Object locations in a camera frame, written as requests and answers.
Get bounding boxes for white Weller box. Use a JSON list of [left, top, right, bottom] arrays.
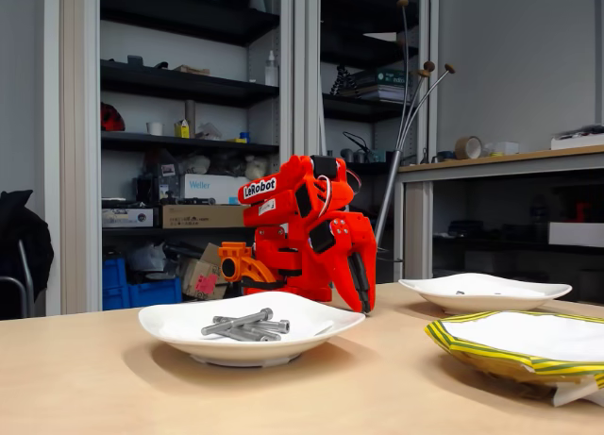
[[183, 173, 256, 207]]

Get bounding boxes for grey workbench wooden top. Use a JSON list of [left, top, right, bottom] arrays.
[[394, 144, 604, 285]]

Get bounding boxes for stack of books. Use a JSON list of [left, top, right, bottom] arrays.
[[351, 69, 410, 102]]

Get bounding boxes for small white box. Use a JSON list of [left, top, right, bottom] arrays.
[[485, 141, 520, 157]]

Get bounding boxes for cardboard box pink sticker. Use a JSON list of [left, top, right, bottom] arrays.
[[180, 243, 232, 301]]

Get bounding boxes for flat printed box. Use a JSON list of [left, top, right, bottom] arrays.
[[102, 208, 155, 228]]

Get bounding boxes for white red servo cable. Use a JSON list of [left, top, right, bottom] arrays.
[[315, 174, 334, 219]]

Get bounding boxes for red helmet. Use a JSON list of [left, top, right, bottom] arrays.
[[100, 101, 126, 133]]

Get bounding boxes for metal coat stand wooden knobs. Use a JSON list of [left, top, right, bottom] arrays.
[[372, 0, 457, 266]]

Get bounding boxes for yellow green striped paper bowl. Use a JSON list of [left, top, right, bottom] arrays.
[[424, 310, 604, 408]]

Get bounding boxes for white plastic bottle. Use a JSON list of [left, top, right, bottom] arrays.
[[264, 50, 279, 88]]

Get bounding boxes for black jacket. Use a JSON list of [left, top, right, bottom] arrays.
[[0, 189, 55, 309]]

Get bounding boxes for white plush toy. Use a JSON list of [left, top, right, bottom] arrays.
[[243, 154, 269, 182]]

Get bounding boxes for white plastic bag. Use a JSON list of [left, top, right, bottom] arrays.
[[126, 243, 166, 274]]

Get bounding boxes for black flexible tripod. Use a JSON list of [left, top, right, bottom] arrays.
[[329, 64, 358, 96]]

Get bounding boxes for white square plate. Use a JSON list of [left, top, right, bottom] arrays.
[[138, 291, 365, 368], [398, 273, 573, 316]]

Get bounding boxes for brown tape roll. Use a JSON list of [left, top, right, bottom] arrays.
[[454, 136, 483, 161]]

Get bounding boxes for low blue plastic crate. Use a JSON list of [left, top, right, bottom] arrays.
[[126, 277, 183, 310]]

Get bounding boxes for long brown cardboard box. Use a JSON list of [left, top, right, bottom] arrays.
[[161, 204, 249, 230]]

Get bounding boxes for flat white box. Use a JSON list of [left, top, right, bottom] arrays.
[[550, 125, 604, 151]]

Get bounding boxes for grey metal shelf cabinet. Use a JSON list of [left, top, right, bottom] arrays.
[[294, 0, 440, 288], [44, 0, 296, 316]]

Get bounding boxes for grey metal chair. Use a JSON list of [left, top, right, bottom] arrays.
[[0, 239, 36, 320]]

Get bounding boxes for long white box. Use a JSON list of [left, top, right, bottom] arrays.
[[547, 221, 604, 248]]

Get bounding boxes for tall blue plastic crate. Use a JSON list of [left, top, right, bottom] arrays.
[[102, 258, 129, 312]]

